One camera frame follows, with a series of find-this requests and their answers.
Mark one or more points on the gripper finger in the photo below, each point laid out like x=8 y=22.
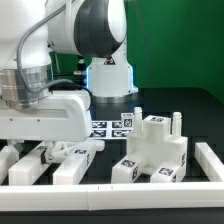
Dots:
x=15 y=144
x=46 y=155

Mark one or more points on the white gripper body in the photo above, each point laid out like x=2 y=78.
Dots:
x=62 y=116

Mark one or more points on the white chair seat part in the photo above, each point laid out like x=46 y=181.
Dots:
x=157 y=139

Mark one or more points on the white chair back frame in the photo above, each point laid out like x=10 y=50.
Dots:
x=71 y=160

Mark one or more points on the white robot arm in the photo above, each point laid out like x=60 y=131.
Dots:
x=31 y=106

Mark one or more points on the white marker sheet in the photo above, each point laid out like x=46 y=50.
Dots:
x=108 y=130

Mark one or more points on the black camera on stand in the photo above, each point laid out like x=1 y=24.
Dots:
x=81 y=67

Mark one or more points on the white workspace border frame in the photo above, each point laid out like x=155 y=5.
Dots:
x=105 y=196

